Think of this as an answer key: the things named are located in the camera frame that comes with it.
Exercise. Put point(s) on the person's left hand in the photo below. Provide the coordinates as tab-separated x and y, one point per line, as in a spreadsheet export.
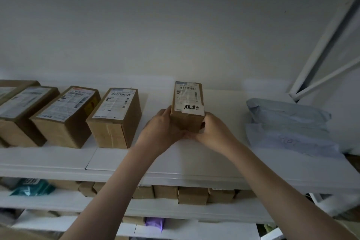
157	133

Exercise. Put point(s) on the person's right hand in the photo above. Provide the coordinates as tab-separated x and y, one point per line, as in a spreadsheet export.
218	135

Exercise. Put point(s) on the person's right thumb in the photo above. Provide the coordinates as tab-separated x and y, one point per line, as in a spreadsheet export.
207	120

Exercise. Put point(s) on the person's left thumb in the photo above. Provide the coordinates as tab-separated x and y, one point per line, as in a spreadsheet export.
166	112

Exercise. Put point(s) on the small handwritten-label cardboard box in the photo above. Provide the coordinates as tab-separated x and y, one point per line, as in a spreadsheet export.
187	99

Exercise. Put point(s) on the person's right forearm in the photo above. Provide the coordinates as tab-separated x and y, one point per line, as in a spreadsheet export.
281	194

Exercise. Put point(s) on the person's left forearm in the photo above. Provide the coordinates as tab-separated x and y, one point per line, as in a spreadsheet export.
118	192

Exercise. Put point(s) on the white metal shelf rack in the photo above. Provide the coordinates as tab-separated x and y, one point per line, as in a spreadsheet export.
197	164

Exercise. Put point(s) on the cardboard box with white label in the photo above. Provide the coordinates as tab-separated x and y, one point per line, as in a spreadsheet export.
115	116

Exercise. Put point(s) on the row of small cardboard boxes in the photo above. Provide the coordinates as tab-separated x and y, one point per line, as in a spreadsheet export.
191	194

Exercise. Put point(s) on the grey plastic mailer bag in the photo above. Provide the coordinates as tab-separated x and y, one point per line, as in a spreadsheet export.
289	141
284	113

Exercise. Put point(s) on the cardboard box with yellow sticker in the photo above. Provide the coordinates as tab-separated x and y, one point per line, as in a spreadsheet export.
66	116

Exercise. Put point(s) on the purple packet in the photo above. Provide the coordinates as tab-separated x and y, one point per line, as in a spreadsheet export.
154	223

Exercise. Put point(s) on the brown cardboard parcel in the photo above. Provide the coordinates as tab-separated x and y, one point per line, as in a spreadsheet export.
133	220

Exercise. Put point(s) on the large cardboard box white label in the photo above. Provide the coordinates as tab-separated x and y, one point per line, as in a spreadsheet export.
21	119

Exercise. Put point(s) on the flat cardboard box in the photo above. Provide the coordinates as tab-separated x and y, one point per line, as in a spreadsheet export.
19	83

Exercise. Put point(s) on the teal plastic packet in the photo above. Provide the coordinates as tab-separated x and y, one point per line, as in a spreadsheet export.
32	187

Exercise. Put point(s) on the brown cardboard sheet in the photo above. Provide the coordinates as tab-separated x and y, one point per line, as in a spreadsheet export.
25	234

